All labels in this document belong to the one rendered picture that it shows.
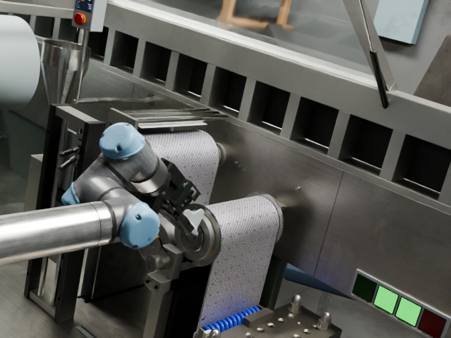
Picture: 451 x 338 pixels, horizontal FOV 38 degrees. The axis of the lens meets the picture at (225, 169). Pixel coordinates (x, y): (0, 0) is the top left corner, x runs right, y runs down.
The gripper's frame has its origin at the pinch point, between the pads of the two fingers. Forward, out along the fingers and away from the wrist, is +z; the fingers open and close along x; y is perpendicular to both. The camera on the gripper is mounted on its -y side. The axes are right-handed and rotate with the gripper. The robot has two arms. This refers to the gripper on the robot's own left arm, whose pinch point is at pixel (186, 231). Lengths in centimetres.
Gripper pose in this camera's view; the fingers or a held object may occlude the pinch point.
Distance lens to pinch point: 147.6
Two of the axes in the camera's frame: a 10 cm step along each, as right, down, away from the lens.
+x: -7.3, -3.5, 5.9
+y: 5.8, -7.7, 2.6
